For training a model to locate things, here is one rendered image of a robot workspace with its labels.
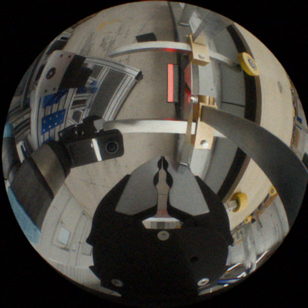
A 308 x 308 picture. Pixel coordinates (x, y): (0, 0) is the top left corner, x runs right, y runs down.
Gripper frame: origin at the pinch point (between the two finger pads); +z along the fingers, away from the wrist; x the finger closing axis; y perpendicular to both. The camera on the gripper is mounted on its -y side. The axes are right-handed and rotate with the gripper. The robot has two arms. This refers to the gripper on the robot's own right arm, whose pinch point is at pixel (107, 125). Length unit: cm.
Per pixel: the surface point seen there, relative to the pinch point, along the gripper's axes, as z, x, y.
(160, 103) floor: 82, -3, -18
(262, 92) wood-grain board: -9.1, -16.5, -45.6
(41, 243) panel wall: -145, 166, 248
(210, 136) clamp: -5.6, 1.3, -27.8
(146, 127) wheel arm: -4.1, 0.2, -12.2
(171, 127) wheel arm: -4.3, 0.2, -17.9
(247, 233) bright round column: -42, 284, -317
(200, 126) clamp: -5.5, -0.9, -24.6
